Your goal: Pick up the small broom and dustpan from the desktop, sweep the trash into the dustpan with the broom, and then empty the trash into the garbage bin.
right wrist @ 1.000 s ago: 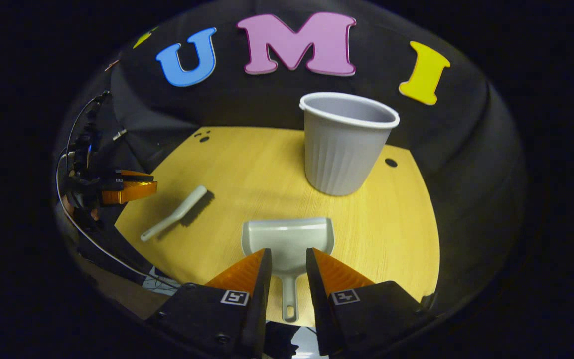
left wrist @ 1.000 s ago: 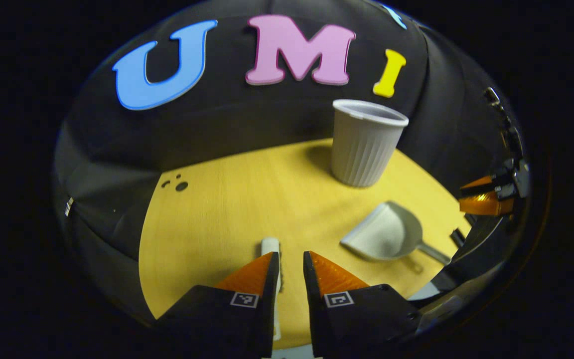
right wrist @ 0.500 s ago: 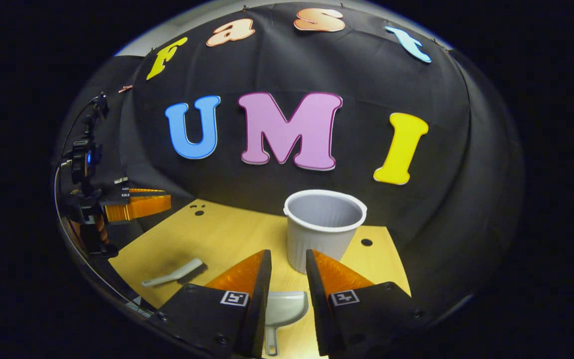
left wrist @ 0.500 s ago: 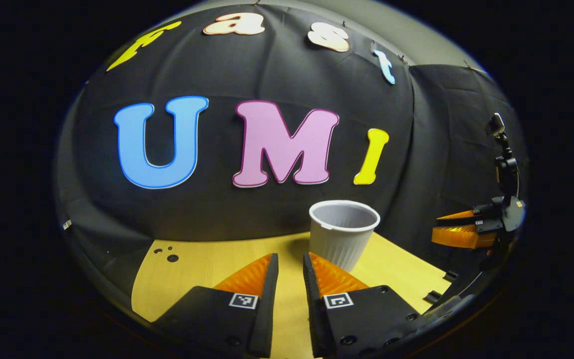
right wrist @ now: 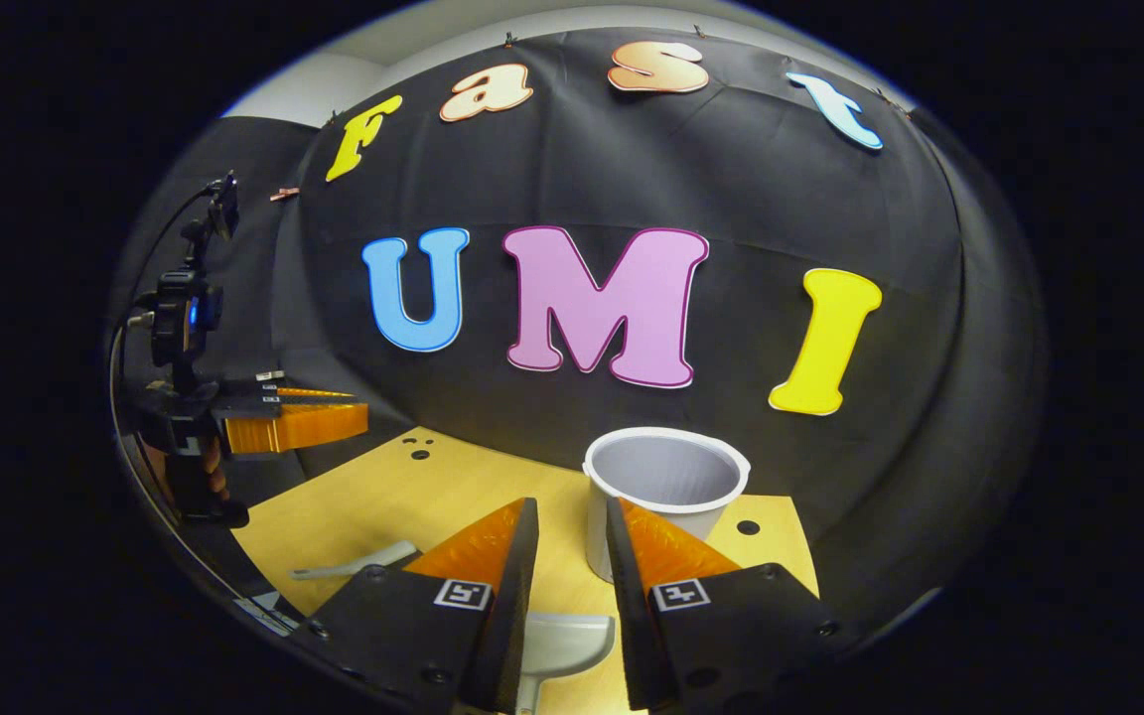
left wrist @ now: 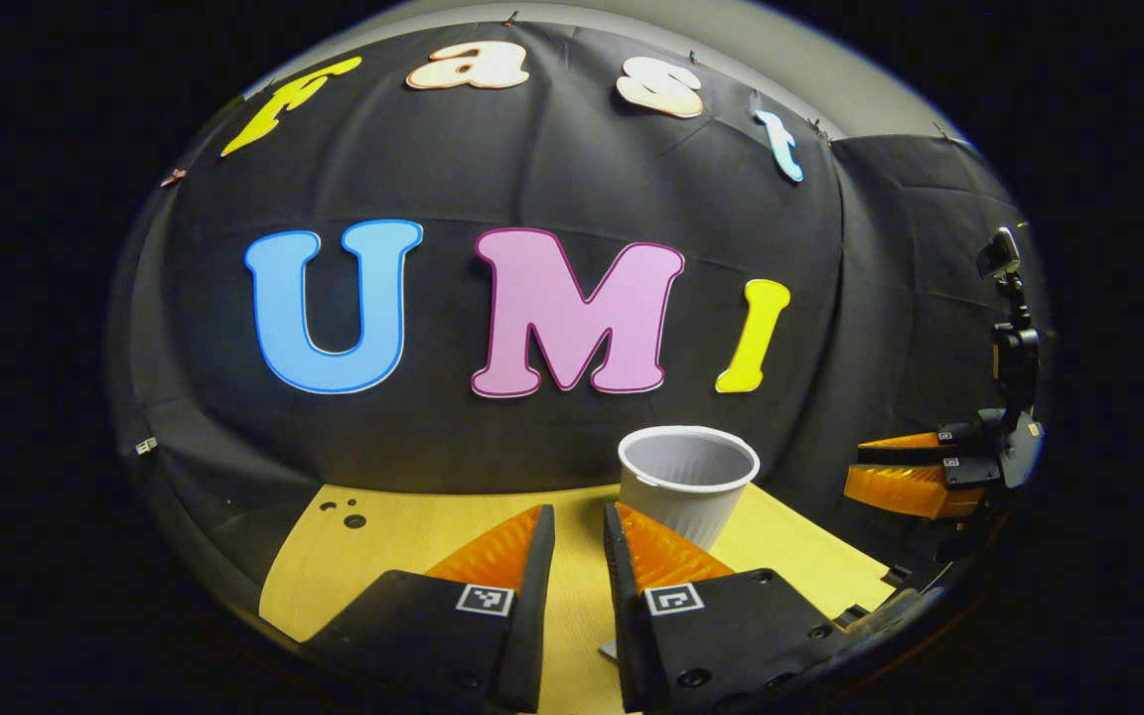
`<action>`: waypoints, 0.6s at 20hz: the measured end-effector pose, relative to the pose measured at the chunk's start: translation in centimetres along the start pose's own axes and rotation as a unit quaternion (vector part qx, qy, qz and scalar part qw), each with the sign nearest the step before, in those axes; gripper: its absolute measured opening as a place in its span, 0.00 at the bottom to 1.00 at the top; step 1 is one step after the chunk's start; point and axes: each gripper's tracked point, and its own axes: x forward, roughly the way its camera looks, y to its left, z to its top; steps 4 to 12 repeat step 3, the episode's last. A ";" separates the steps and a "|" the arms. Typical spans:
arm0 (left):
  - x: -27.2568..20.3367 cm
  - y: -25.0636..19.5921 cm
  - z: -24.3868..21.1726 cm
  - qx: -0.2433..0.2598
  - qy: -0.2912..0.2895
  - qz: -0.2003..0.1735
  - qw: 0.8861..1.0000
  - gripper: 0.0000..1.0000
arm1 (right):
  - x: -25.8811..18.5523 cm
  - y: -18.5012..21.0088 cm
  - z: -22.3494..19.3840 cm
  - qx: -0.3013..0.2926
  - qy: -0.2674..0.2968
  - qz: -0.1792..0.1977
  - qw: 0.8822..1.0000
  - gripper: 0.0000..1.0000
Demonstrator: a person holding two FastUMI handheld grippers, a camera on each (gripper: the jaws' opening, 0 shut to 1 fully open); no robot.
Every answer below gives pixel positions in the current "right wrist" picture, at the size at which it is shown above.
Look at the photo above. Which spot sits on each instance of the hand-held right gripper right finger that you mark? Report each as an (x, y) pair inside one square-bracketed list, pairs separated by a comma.
[(632, 616)]

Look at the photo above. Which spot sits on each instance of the small white broom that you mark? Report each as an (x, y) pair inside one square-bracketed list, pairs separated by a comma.
[(373, 558)]

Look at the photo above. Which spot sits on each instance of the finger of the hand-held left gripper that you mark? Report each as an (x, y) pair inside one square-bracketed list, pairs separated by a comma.
[(304, 393), (294, 429)]

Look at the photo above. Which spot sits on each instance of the white dustpan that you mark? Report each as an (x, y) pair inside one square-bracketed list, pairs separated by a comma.
[(567, 641)]

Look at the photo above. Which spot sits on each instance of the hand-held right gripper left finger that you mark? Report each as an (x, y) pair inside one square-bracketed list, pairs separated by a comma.
[(512, 596)]

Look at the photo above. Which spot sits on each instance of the copper cloth clip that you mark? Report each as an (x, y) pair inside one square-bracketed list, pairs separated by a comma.
[(284, 194)]

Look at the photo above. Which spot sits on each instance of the wooden desktop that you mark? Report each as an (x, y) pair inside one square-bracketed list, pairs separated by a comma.
[(383, 497)]

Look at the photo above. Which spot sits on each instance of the grey ribbed garbage bin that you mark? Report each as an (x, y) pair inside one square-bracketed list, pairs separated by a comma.
[(671, 472)]

